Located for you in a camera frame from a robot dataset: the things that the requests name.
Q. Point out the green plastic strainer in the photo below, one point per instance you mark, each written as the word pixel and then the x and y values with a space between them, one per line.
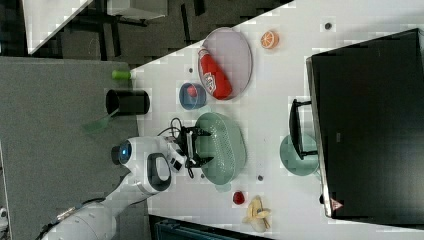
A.
pixel 225 145

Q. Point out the peeled banana toy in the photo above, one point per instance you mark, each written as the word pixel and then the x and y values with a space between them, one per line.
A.
pixel 256 215

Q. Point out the green spatula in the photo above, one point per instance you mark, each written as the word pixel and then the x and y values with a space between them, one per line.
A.
pixel 98 124

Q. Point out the black cylindrical holder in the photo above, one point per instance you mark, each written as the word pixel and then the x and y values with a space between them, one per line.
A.
pixel 127 102

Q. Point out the black toaster oven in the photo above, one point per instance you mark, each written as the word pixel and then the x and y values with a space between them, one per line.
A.
pixel 368 113

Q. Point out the small red fruit toy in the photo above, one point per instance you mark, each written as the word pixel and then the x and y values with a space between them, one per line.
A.
pixel 238 198

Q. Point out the red ketchup bottle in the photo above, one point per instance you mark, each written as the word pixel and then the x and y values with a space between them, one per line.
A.
pixel 215 79

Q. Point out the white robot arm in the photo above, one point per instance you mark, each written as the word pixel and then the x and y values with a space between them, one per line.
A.
pixel 151 162

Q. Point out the red toy strawberry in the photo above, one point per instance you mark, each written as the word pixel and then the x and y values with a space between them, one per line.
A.
pixel 191 90

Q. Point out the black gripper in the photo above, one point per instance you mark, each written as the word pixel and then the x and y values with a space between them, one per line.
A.
pixel 186 142

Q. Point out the grey round plate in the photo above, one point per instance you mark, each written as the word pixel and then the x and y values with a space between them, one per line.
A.
pixel 232 53

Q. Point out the green plastic cup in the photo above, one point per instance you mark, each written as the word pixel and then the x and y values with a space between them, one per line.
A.
pixel 293 163

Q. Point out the blue small bowl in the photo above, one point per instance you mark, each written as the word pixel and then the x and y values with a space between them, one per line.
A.
pixel 191 103

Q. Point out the orange slice toy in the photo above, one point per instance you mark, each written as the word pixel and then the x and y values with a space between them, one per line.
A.
pixel 269 40

